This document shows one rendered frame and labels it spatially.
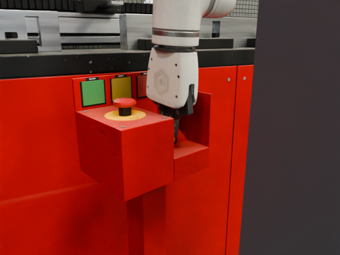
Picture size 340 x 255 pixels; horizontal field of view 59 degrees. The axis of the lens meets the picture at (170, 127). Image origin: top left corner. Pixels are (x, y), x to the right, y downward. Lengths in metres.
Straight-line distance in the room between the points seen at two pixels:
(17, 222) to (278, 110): 0.68
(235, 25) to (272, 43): 0.82
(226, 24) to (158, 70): 0.53
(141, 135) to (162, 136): 0.04
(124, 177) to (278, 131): 0.29
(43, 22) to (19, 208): 0.44
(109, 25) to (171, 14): 0.63
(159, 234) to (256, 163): 0.42
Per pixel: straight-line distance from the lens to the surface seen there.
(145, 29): 0.90
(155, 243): 0.67
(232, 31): 1.06
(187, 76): 0.53
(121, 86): 0.62
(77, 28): 1.10
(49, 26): 0.83
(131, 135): 0.46
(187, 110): 0.54
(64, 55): 0.71
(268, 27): 0.26
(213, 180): 0.99
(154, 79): 0.57
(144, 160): 0.49
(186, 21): 0.52
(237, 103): 0.95
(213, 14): 0.58
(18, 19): 0.83
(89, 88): 0.59
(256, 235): 0.31
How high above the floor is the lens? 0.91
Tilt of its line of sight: 17 degrees down
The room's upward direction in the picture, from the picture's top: straight up
